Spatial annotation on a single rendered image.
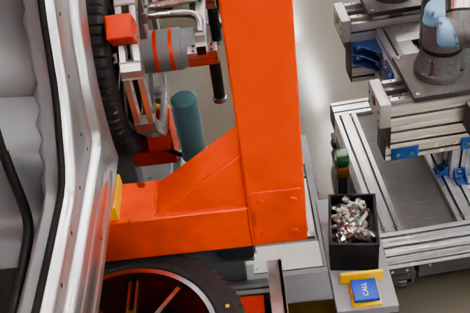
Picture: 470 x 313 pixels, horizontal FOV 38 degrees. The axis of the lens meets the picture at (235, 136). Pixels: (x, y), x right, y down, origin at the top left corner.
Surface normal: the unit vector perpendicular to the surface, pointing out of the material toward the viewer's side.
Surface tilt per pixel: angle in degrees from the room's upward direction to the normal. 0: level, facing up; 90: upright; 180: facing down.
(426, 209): 0
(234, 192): 90
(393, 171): 0
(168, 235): 90
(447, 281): 0
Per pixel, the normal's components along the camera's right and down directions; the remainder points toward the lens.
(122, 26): -0.04, -0.08
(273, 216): 0.05, 0.64
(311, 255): -0.11, -0.76
